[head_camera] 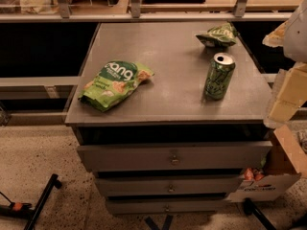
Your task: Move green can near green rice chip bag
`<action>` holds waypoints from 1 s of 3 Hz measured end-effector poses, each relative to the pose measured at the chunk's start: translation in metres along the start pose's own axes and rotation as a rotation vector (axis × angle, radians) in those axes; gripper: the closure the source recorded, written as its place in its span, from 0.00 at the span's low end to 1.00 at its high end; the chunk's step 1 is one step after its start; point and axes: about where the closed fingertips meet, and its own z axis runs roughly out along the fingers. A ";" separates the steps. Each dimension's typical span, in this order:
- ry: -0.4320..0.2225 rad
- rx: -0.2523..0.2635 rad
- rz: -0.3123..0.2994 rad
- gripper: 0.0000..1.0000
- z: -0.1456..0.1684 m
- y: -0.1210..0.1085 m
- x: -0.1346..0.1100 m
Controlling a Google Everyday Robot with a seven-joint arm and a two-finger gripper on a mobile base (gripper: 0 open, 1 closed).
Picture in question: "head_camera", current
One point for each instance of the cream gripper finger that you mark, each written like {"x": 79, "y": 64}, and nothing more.
{"x": 291, "y": 95}
{"x": 276, "y": 37}

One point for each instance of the green soda can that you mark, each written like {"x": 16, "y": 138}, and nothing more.
{"x": 219, "y": 75}

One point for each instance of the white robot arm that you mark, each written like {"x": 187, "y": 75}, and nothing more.
{"x": 294, "y": 48}

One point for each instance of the small green snack bag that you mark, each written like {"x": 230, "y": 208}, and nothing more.
{"x": 219, "y": 36}

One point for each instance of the green rice chip bag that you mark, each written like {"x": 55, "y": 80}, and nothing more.
{"x": 115, "y": 82}

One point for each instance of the cardboard box with snacks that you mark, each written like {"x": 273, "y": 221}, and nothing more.
{"x": 285, "y": 164}

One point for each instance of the top grey drawer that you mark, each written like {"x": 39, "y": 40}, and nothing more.
{"x": 168, "y": 157}

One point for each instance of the grey drawer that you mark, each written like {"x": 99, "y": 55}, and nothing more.
{"x": 167, "y": 185}
{"x": 168, "y": 157}
{"x": 163, "y": 206}

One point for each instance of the black stand leg right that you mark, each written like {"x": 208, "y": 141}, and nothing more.
{"x": 251, "y": 209}

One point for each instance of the black stand leg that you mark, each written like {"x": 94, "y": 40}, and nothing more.
{"x": 28, "y": 211}
{"x": 251, "y": 209}

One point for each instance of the middle grey drawer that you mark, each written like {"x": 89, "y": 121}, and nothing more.
{"x": 167, "y": 185}

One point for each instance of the grey drawer cabinet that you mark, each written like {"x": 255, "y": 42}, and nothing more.
{"x": 169, "y": 107}

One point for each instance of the bottom grey drawer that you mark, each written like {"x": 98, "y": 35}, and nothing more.
{"x": 163, "y": 206}

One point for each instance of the black stand leg left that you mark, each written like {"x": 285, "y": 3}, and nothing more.
{"x": 28, "y": 211}

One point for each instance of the metal shelf rail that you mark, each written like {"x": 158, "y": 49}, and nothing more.
{"x": 135, "y": 10}

